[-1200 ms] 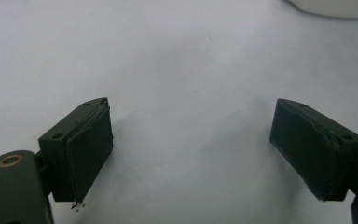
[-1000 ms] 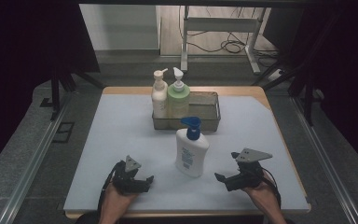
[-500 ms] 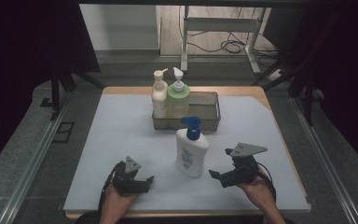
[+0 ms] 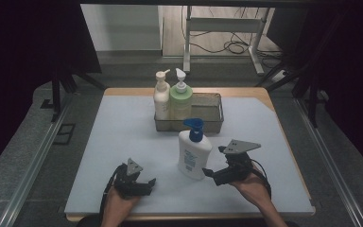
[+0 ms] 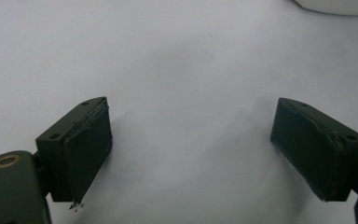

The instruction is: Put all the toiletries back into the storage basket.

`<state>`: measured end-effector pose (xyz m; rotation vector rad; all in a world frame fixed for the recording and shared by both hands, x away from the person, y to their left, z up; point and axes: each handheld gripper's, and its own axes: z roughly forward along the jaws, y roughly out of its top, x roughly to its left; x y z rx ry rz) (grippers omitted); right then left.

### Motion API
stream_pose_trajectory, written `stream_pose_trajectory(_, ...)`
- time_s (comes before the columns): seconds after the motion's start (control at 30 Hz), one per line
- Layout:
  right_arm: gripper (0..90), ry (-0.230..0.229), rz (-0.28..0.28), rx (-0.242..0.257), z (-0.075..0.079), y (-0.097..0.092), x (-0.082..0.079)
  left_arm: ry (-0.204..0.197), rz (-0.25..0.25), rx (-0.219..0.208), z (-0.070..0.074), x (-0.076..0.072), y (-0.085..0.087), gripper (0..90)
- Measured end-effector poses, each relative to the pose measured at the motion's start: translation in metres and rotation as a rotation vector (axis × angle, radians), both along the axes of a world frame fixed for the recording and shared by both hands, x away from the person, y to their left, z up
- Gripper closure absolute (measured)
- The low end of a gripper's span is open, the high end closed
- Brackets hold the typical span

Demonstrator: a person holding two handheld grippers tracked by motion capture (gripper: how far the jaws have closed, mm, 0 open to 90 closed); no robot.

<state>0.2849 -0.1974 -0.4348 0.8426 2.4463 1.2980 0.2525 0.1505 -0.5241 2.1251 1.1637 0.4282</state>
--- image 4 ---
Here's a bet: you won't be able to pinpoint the green bottle with white pump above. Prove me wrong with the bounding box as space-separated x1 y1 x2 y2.
169 67 194 122

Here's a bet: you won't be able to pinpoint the dark curtain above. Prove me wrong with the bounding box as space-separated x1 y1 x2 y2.
0 0 102 181
266 0 363 181

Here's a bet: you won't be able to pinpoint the white power strip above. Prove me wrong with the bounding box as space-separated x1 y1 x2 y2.
270 69 289 83

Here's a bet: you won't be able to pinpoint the white metal desk frame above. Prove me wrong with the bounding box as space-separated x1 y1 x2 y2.
182 5 270 77

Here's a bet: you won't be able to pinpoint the left hand-held gripper cable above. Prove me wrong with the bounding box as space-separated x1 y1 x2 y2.
99 164 125 223

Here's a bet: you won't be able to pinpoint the person's left hand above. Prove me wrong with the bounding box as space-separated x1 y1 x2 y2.
101 188 142 222

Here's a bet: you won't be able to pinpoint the metal mesh basket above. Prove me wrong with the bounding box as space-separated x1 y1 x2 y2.
153 92 225 133

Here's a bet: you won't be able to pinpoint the black floor cables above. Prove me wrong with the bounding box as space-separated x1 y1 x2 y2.
188 29 285 69

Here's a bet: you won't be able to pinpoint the black metal stand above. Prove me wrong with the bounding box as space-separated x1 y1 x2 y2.
40 70 108 123
254 60 329 129

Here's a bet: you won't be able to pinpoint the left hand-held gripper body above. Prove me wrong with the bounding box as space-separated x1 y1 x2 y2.
112 158 144 200

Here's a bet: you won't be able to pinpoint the white bottle with blue pump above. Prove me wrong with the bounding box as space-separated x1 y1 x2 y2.
177 117 214 181

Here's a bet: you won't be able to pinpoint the light grey foam mat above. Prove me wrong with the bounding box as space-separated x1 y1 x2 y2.
64 95 316 216

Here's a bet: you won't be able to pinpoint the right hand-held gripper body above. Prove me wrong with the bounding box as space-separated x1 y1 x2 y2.
214 139 262 187

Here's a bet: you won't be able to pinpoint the aluminium rail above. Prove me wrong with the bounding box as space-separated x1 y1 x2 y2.
0 94 74 227
294 97 363 227

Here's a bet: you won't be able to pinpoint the person's right hand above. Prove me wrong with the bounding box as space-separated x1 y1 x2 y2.
230 168 272 208

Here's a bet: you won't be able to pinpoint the cream pump bottle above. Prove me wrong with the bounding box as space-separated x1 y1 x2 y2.
152 68 172 121

